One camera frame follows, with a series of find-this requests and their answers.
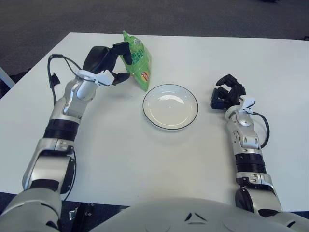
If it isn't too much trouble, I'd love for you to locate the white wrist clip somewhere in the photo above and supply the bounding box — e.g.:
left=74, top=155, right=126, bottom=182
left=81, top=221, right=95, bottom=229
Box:
left=238, top=95, right=256, bottom=114
left=76, top=69, right=115, bottom=87

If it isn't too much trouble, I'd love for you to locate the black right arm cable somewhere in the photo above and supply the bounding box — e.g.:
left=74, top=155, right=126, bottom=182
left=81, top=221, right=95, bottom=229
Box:
left=253, top=112, right=270, bottom=148

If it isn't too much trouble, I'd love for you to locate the grey robot torso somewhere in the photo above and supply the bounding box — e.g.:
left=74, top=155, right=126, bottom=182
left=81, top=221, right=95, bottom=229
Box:
left=88, top=197, right=290, bottom=232

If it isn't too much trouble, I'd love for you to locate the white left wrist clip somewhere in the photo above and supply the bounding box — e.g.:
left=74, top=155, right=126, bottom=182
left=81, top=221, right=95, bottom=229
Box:
left=76, top=69, right=115, bottom=87

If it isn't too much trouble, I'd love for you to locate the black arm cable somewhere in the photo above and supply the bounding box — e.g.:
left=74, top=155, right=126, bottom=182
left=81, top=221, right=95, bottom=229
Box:
left=253, top=112, right=270, bottom=148
left=47, top=53, right=84, bottom=201

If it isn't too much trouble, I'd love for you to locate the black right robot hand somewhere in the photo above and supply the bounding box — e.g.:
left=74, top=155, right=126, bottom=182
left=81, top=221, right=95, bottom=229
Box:
left=209, top=74, right=247, bottom=112

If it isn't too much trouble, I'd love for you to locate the green snack bag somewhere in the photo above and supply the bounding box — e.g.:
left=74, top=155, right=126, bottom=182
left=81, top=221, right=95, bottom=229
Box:
left=122, top=29, right=153, bottom=92

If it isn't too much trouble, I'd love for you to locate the metal bracket under table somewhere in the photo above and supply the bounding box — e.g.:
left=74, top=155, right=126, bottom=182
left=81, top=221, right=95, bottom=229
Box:
left=68, top=207, right=81, bottom=221

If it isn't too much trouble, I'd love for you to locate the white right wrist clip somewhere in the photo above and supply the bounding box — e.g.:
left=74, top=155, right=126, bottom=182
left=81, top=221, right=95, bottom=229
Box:
left=238, top=95, right=256, bottom=114

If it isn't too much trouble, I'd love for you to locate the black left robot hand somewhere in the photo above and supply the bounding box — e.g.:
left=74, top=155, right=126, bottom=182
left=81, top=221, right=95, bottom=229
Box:
left=83, top=42, right=133, bottom=87

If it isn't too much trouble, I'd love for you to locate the white plate black rim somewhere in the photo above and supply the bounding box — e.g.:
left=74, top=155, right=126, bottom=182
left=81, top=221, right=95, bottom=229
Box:
left=142, top=84, right=199, bottom=131

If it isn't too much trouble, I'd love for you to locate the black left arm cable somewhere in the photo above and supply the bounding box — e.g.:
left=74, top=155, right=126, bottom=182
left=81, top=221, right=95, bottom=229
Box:
left=47, top=53, right=84, bottom=201

